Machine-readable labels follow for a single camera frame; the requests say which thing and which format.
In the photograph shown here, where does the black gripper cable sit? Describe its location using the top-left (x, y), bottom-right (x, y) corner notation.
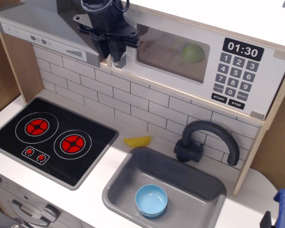
top-left (113, 0), bottom-right (131, 13)

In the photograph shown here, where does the grey range hood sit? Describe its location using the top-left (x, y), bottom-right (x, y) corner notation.
top-left (0, 0), bottom-right (103, 67)

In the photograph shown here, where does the green toy pear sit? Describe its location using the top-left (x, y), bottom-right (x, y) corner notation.
top-left (182, 44), bottom-right (205, 63)

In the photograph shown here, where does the white toy oven front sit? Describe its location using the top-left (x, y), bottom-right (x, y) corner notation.
top-left (0, 174), bottom-right (92, 228)

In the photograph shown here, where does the black toy stovetop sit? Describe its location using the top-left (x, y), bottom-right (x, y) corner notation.
top-left (0, 97), bottom-right (118, 190)

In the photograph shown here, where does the black object bottom right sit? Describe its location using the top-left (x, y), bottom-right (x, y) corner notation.
top-left (259, 211), bottom-right (272, 228)

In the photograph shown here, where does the grey toy sink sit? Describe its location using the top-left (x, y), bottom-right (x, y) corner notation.
top-left (102, 147), bottom-right (226, 228)

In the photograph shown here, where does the dark grey toy faucet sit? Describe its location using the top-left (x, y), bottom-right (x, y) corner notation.
top-left (174, 121), bottom-right (240, 166)

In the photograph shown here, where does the grey oven door handle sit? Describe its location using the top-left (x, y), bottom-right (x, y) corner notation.
top-left (8, 199), bottom-right (61, 228)

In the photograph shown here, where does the yellow toy banana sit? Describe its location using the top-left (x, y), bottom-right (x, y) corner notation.
top-left (123, 136), bottom-right (151, 147)

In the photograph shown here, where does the white toy microwave door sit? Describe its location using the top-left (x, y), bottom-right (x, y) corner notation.
top-left (107, 2), bottom-right (285, 119)

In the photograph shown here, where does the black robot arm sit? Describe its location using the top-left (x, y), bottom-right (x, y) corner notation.
top-left (73, 0), bottom-right (140, 68)

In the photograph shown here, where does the grey microwave door handle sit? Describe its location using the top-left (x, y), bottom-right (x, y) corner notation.
top-left (112, 54), bottom-right (126, 69)

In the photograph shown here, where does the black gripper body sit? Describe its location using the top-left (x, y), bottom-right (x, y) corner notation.
top-left (73, 8), bottom-right (140, 48)

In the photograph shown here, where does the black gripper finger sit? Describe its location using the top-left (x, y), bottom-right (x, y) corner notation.
top-left (108, 39), bottom-right (126, 62)
top-left (89, 33), bottom-right (110, 58)

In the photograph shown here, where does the light blue bowl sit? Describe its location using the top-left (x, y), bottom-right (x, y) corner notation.
top-left (135, 184), bottom-right (168, 218)

